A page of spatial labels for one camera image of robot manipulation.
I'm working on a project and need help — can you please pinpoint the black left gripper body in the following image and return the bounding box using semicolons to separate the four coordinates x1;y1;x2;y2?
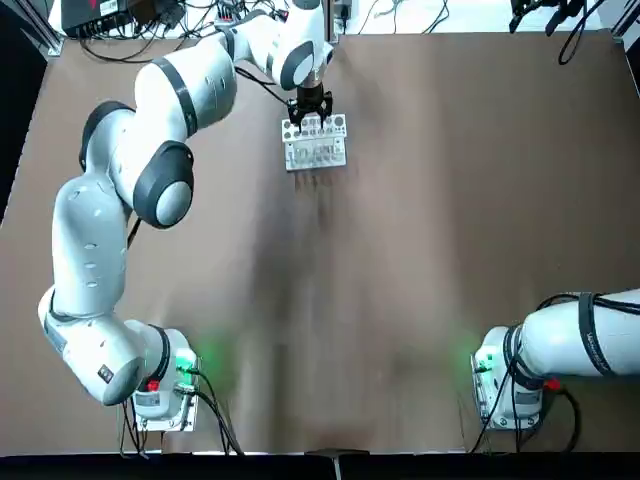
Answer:
296;82;325;109

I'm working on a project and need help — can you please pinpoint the dark electronic device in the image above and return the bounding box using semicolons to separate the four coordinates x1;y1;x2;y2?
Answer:
132;0;187;29

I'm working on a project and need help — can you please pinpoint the black plug adapter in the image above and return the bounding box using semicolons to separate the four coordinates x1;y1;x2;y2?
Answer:
333;0;354;31

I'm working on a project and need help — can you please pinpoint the white test tube rack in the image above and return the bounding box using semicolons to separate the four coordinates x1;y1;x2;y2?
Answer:
280;113;349;174

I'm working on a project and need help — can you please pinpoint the black electronics box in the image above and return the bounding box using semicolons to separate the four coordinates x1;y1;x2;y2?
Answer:
60;0;137;37

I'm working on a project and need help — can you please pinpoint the black cable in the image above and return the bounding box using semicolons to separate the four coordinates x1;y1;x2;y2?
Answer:
117;399;151;459
125;212;144;251
234;64;294;109
558;0;609;65
547;384;584;454
467;379;506;454
534;290;640;316
79;29;221;65
189;367;246;457

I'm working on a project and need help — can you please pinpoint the aluminium frame rail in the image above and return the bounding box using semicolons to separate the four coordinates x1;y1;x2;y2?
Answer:
28;0;65;57
610;0;640;51

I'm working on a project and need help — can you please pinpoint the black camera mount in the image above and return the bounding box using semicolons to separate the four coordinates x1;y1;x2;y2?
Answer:
303;447;372;480

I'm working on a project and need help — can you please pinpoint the white power strip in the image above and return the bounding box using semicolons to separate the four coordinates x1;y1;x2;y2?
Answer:
213;2;246;25

